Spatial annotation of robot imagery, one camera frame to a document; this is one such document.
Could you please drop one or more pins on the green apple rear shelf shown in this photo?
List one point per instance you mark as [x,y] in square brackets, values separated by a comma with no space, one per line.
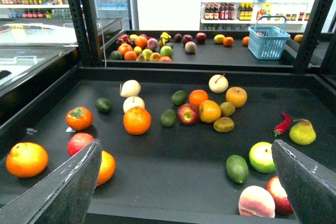
[166,51]

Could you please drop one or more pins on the red chili pepper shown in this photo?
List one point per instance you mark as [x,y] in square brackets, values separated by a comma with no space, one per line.
[281,128]

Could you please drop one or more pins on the orange persimmon green top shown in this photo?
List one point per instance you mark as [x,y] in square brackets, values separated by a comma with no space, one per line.
[79,118]

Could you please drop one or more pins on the dark red apple rear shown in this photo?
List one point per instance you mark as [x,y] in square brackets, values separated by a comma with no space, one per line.
[201,38]

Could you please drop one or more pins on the black shelf post left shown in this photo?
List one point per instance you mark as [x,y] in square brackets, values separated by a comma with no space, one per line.
[84,20]

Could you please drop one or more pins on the light blue shopping basket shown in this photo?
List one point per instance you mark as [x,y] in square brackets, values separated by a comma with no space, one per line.
[268,42]

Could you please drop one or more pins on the brown kiwi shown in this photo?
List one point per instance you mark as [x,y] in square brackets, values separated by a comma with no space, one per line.
[224,125]
[227,109]

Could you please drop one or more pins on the yellow orange apple centre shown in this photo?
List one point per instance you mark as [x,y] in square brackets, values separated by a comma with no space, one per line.
[209,111]

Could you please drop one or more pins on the black rear shelf tray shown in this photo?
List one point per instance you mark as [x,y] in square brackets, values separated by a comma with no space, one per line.
[211,56]

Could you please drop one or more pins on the white pear front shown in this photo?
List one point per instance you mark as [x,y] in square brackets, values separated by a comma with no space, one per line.
[133,101]

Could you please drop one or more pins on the orange beside rear lemon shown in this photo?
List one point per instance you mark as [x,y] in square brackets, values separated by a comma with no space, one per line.
[228,41]

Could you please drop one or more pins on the pink dragon fruit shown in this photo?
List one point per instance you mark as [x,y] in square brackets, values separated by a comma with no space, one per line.
[124,39]

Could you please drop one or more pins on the green lime rear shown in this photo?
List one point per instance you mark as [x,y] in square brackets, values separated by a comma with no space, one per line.
[179,97]

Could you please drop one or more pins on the green lime front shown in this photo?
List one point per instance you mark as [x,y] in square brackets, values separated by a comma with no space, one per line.
[168,118]

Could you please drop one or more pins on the yellow banana bunch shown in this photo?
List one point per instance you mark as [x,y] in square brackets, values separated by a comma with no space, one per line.
[164,39]

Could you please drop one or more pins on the brown kiwi rear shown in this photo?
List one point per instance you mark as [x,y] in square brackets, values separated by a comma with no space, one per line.
[227,109]

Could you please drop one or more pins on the small orange tangerine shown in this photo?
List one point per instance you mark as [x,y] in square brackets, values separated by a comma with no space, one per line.
[196,97]

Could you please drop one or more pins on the yellow orange apple rear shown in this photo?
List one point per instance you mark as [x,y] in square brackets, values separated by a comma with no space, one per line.
[236,95]

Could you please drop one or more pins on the orange beside basket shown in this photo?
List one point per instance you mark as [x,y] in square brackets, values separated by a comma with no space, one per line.
[245,41]

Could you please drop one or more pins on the red apple centre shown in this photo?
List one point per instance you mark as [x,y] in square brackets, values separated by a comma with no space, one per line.
[188,114]

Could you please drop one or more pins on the dark green avocado left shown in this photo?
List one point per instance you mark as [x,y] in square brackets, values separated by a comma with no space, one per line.
[103,105]

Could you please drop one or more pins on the green avocado front right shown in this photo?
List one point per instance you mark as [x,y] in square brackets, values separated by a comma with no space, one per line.
[237,169]

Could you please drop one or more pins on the yellow orange apple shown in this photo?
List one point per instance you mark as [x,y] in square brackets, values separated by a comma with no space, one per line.
[209,111]
[236,95]

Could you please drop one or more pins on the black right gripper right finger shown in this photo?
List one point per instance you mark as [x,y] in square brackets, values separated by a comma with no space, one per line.
[309,185]

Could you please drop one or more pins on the green apple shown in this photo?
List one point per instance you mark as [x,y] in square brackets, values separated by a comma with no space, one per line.
[260,156]

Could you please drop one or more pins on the red apple front right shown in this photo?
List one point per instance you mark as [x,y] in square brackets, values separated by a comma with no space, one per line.
[279,195]

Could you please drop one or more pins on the black shelf post right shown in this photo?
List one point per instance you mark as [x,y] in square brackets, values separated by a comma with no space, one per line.
[311,35]

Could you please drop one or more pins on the black shelf post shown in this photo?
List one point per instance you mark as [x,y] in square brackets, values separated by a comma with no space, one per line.
[311,35]
[84,20]

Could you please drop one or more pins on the orange behind left finger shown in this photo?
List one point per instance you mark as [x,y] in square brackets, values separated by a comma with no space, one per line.
[107,168]

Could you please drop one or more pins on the brown kiwi front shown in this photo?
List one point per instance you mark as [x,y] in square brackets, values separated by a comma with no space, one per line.
[224,125]

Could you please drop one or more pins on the red apple front left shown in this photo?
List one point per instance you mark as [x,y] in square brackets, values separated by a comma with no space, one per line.
[78,142]

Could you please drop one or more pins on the yellow green pear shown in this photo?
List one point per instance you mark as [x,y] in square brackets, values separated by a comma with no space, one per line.
[302,133]

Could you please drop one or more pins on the white pear rear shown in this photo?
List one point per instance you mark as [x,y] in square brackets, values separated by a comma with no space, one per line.
[130,88]

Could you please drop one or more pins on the large orange far left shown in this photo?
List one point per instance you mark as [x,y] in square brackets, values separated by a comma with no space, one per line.
[26,160]

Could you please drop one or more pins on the glass top freezer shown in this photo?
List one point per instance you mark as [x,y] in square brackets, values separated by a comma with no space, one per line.
[29,45]

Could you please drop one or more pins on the black shelf tray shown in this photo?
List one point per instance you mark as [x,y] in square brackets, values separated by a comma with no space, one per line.
[211,56]
[175,174]

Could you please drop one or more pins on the peach on rear shelf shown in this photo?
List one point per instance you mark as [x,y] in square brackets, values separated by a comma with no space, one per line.
[190,47]

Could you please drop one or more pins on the large orange centre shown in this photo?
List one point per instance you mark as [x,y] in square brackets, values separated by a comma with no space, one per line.
[137,120]

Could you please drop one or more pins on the orange in rear pile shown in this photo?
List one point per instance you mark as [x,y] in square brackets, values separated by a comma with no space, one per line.
[141,42]

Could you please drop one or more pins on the pink peach front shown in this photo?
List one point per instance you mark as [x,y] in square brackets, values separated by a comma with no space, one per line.
[256,201]

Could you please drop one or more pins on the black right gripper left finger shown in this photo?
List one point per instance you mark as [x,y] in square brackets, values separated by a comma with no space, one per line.
[63,196]

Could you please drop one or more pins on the large orange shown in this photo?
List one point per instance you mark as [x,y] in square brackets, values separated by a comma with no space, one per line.
[137,120]
[26,160]

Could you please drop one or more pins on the green lime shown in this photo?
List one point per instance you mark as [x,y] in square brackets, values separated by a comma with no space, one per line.
[179,97]
[168,118]

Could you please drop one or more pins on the yellow lemon rear shelf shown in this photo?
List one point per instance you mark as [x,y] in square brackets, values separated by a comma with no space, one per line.
[218,39]

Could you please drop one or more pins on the white pear with stem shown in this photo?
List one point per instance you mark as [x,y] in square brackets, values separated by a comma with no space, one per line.
[218,83]

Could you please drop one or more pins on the black front shelf tray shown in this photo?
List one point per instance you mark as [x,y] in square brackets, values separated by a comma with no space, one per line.
[175,174]

